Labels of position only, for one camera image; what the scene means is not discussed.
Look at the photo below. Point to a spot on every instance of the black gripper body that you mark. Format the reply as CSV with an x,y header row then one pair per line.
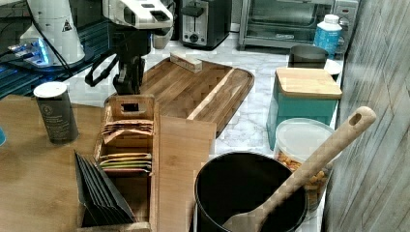
x,y
130,45

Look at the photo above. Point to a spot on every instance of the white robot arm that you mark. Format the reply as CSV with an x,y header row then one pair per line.
x,y
135,26

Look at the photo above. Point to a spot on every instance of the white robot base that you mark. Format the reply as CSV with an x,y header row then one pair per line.
x,y
54,34

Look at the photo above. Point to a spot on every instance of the small wooden block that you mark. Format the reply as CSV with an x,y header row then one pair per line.
x,y
189,63

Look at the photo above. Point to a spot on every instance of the black and silver toaster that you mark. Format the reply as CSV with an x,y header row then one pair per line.
x,y
204,24

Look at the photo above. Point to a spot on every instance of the wooden cutting board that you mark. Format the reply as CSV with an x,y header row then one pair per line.
x,y
212,95

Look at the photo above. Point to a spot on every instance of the grey cylinder can white lid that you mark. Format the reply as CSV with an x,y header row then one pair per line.
x,y
56,109

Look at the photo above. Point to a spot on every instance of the wooden tea bag organizer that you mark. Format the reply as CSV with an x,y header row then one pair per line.
x,y
128,151

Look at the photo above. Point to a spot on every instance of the silver toaster oven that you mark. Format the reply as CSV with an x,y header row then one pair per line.
x,y
284,23

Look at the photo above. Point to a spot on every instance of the black sachet packets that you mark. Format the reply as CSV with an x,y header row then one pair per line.
x,y
102,202

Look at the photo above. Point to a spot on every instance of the black utensil pot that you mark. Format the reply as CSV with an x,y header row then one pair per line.
x,y
238,182

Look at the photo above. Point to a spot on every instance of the dark grey metal cup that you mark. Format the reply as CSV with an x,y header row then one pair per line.
x,y
307,56

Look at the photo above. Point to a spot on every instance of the teal canister with wooden lid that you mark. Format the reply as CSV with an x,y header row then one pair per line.
x,y
301,93

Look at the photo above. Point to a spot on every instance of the clear plastic snack jar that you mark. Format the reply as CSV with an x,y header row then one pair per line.
x,y
296,140

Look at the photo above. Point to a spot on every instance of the blue bottle with white cap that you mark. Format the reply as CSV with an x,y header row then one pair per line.
x,y
327,34

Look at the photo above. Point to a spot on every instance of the wooden spatula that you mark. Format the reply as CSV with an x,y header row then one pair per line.
x,y
358,122

